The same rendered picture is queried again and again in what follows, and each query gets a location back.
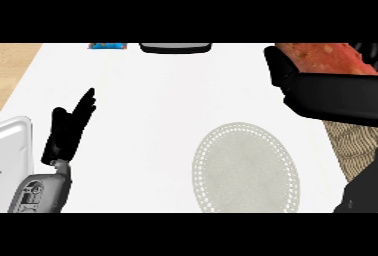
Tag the white tray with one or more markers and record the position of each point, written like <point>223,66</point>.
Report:
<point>15,156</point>

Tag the grey oval placemat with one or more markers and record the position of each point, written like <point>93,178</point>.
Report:
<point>245,170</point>

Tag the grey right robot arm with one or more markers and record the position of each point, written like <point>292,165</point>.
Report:
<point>359,193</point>

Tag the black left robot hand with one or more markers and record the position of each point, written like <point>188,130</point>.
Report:
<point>66,133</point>

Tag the orange-red sweet potato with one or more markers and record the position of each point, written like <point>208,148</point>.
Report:
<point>325,58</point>

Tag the tan wicker basket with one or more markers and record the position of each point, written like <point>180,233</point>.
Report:
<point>356,146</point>

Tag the blue packet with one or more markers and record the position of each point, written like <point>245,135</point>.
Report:
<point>108,45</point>

